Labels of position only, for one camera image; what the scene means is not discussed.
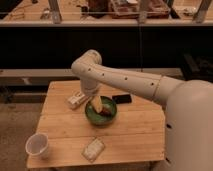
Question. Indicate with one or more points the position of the wooden block end effector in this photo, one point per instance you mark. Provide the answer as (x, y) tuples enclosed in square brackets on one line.
[(97, 104)]

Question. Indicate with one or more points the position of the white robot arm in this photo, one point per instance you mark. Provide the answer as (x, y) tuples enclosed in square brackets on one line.
[(188, 109)]

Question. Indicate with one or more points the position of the black smartphone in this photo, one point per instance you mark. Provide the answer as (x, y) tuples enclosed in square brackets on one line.
[(122, 99)]

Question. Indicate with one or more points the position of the long metal bench rail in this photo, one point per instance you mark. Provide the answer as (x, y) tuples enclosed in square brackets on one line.
[(42, 77)]

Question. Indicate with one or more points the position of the green bowl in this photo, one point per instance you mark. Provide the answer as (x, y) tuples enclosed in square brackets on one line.
[(98, 119)]

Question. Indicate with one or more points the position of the wooden folding table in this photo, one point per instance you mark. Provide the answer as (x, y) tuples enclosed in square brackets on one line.
[(136, 134)]

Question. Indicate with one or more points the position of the white paper cup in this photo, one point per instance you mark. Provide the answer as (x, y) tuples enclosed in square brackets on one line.
[(37, 146)]

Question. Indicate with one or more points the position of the wrapped snack packet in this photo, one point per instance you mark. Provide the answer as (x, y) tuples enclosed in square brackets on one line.
[(93, 150)]

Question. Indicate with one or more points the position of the brown food in bowl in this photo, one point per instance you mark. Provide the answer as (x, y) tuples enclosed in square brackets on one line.
[(106, 112)]

